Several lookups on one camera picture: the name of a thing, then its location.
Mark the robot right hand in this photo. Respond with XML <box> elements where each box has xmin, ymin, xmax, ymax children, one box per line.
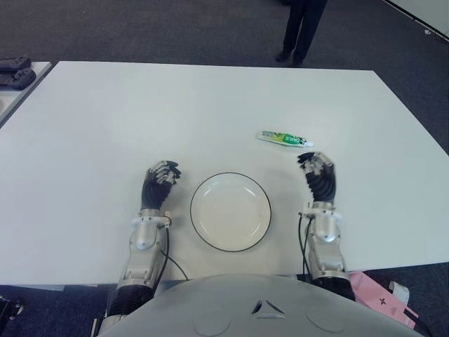
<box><xmin>296</xmin><ymin>150</ymin><xmax>337</xmax><ymax>204</ymax></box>

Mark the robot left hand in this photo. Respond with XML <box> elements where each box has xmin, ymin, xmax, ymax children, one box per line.
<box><xmin>140</xmin><ymin>159</ymin><xmax>182</xmax><ymax>211</ymax></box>

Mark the green white toothpaste tube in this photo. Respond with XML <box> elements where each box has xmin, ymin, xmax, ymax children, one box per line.
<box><xmin>257</xmin><ymin>130</ymin><xmax>314</xmax><ymax>148</ymax></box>

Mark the white plate black rim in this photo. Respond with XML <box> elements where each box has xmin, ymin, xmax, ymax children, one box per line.
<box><xmin>189</xmin><ymin>171</ymin><xmax>273</xmax><ymax>253</ymax></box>

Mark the white tape roll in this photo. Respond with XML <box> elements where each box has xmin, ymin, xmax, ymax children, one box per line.
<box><xmin>388</xmin><ymin>280</ymin><xmax>410</xmax><ymax>306</ymax></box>

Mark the grey robot torso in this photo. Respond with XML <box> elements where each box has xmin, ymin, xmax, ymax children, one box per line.
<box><xmin>100</xmin><ymin>273</ymin><xmax>427</xmax><ymax>337</ymax></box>

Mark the person in dark trousers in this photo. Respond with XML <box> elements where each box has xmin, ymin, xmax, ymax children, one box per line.
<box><xmin>275</xmin><ymin>0</ymin><xmax>327</xmax><ymax>67</ymax></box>

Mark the white side table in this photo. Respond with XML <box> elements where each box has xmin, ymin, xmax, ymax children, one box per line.
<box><xmin>0</xmin><ymin>61</ymin><xmax>53</xmax><ymax>129</ymax></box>

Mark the black game controller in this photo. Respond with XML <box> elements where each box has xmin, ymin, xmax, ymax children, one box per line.
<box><xmin>0</xmin><ymin>57</ymin><xmax>32</xmax><ymax>73</ymax></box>
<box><xmin>0</xmin><ymin>69</ymin><xmax>38</xmax><ymax>88</ymax></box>

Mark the black device on floor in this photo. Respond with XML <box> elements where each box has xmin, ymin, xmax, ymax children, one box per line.
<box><xmin>0</xmin><ymin>294</ymin><xmax>25</xmax><ymax>320</ymax></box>

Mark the white background table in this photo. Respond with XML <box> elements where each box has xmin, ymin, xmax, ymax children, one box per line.
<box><xmin>382</xmin><ymin>0</ymin><xmax>449</xmax><ymax>41</ymax></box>

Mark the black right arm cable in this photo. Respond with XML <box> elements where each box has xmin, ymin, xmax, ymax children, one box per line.
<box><xmin>297</xmin><ymin>212</ymin><xmax>313</xmax><ymax>275</ymax></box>

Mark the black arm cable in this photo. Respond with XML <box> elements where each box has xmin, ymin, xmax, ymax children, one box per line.
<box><xmin>159</xmin><ymin>224</ymin><xmax>190</xmax><ymax>282</ymax></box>
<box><xmin>297</xmin><ymin>212</ymin><xmax>313</xmax><ymax>275</ymax></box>

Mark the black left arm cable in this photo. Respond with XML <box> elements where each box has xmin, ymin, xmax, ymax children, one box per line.
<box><xmin>159</xmin><ymin>224</ymin><xmax>190</xmax><ymax>282</ymax></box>

